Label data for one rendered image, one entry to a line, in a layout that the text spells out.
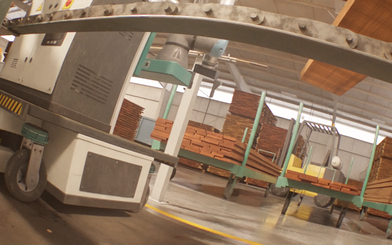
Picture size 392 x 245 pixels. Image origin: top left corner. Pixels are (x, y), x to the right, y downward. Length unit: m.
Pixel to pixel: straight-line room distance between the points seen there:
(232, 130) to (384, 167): 6.42
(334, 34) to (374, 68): 0.07
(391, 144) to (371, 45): 10.90
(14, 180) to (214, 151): 2.75
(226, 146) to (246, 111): 8.15
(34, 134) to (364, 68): 0.85
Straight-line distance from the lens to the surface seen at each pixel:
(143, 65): 1.42
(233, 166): 3.59
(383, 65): 0.38
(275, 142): 11.09
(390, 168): 11.20
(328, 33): 0.39
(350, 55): 0.38
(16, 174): 0.95
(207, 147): 3.46
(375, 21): 0.94
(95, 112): 1.10
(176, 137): 2.11
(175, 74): 1.35
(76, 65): 0.99
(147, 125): 8.96
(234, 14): 0.42
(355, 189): 3.21
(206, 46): 1.43
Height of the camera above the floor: 0.35
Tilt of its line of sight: 6 degrees up
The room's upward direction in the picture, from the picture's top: 18 degrees clockwise
